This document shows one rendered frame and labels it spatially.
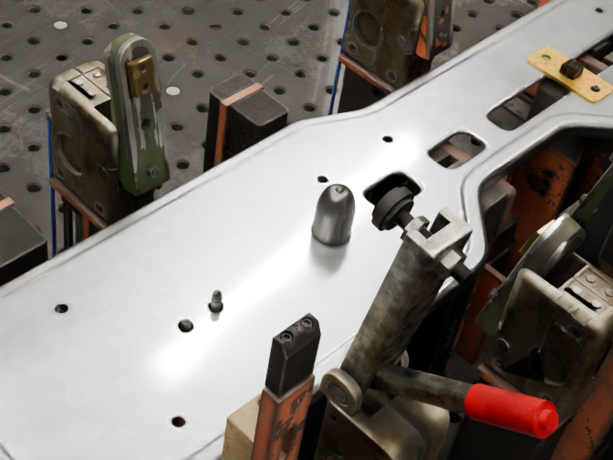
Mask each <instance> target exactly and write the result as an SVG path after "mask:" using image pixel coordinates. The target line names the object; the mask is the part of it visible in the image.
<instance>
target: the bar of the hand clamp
mask: <svg viewBox="0 0 613 460"><path fill-rule="evenodd" d="M413 200H414V194H413V193H412V192H411V191H410V190H409V189H408V188H407V187H401V188H399V187H396V188H394V189H392V190H390V191H389V192H388V193H386V194H385V195H384V196H383V197H382V198H381V199H380V200H379V202H378V203H377V204H376V206H375V207H374V209H373V211H372V213H371V216H372V219H371V223H372V224H373V225H374V226H375V227H376V228H377V229H378V230H379V231H380V232H381V231H384V230H387V231H390V230H392V229H393V228H395V227H396V226H398V227H399V228H400V229H402V230H403V232H402V234H401V236H400V239H401V240H402V243H401V245H400V248H399V250H398V252H397V254H396V255H395V257H394V259H393V261H392V263H391V265H390V268H389V270H388V272H387V274H386V276H385V277H384V279H383V281H382V283H381V285H380V287H379V290H378V292H377V294H376V296H375V297H374V299H373V301H372V303H371V305H370V307H369V310H368V312H367V314H366V316H365V318H364V319H363V321H362V323H361V325H360V327H359V329H358V332H357V334H356V336H355V338H354V340H353V341H352V343H351V345H350V347H349V349H348V352H347V354H346V356H345V358H344V360H343V361H342V363H341V365H340V367H339V368H340V369H342V370H343V371H345V372H346V373H347V374H349V375H350V376H351V377H352V378H353V379H354V380H355V381H356V382H357V384H358V386H359V388H360V389H361V392H362V396H364V394H365V392H366V391H367V389H368V387H369V385H370V384H371V382H372V380H373V378H374V376H375V375H376V373H377V372H378V371H379V370H380V369H382V368H383V367H384V366H385V365H387V364H388V363H391V364H395V365H397V364H398V362H399V361H400V358H401V356H402V355H403V353H404V351H405V350H406V349H407V347H408V345H409V343H410V341H411V339H412V337H413V336H414V334H415V332H416V330H417V329H418V327H419V326H420V324H421V322H422V320H423V318H424V317H425V315H426V313H427V312H428V310H429V308H430V306H431V304H432V302H433V300H434V299H435V298H436V296H437V294H438V293H439V291H440V289H441V287H442V285H443V283H444V281H445V280H446V278H449V277H453V278H454V279H455V280H456V281H457V282H458V283H459V284H460V285H461V286H462V285H463V284H465V283H466V282H467V281H468V280H469V279H470V278H471V276H472V275H473V272H472V270H471V269H470V268H469V267H467V266H466V265H465V264H464V261H465V259H466V258H467V255H466V254H464V252H463V251H462V250H463V249H464V247H465V245H466V243H467V242H468V240H469V238H470V237H471V235H472V233H473V229H472V228H471V227H470V226H469V225H468V224H467V223H466V222H464V221H463V220H462V219H461V218H460V217H459V216H458V215H457V214H455V213H454V212H453V211H452V210H451V209H450V208H449V207H447V206H445V207H444V208H442V209H441V210H440V211H439V212H438V213H437V215H436V217H435V219H434V221H433V223H432V225H431V228H430V229H429V230H428V229H427V228H428V226H429V225H430V223H431V222H430V221H429V220H428V219H427V218H426V217H425V216H424V215H419V216H416V217H414V216H413V215H412V214H410V211H411V210H412V208H413V206H414V202H413Z"/></svg>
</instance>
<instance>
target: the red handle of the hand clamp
mask: <svg viewBox="0 0 613 460"><path fill-rule="evenodd" d="M369 388H370V389H373V390H378V391H382V392H387V393H391V394H394V395H398V396H400V397H404V398H407V399H411V400H414V401H417V402H421V403H427V404H429V405H433V406H437V407H440V408H443V409H446V410H450V411H453V412H457V413H462V414H466V415H467V416H468V417H469V418H470V419H472V420H475V421H478V422H482V423H488V424H490V425H494V426H497V427H501V428H504V429H507V430H510V431H514V432H518V433H520V434H526V435H530V436H533V437H536V438H539V439H545V438H547V437H548V436H549V435H550V434H551V433H552V432H553V431H554V430H555V429H556V428H557V426H558V421H559V418H558V414H557V412H556V407H555V405H554V404H553V403H552V402H550V401H548V400H544V399H540V398H536V397H533V396H529V395H525V394H521V393H518V392H511V391H507V390H504V389H500V388H496V387H493V386H489V385H486V384H482V383H476V384H470V383H467V382H460V381H456V380H453V379H449V378H445V377H442V376H438V375H434V374H430V373H427V372H423V371H417V370H414V369H410V368H406V367H402V366H399V365H395V364H391V363H388V364H387V365H385V366H384V367H383V368H382V369H380V370H379V371H378V372H377V373H376V375H375V376H374V378H373V380H372V382H371V384H370V385H369Z"/></svg>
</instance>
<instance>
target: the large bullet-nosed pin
mask: <svg viewBox="0 0 613 460"><path fill-rule="evenodd" d="M355 212H356V200H355V196H354V194H353V193H352V191H351V190H350V188H349V187H347V186H346V185H345V184H342V183H333V184H331V185H329V186H328V187H327V188H325V189H324V191H323V192H322V193H321V195H320V196H319V198H318V200H317V206H316V211H315V216H314V221H313V225H312V231H311V232H312V234H313V237H314V238H315V239H316V240H317V241H319V242H321V243H322V244H325V245H328V246H340V245H343V244H345V243H346V242H347V241H348V240H349V238H350V234H351V229H352V225H353V221H354V217H355Z"/></svg>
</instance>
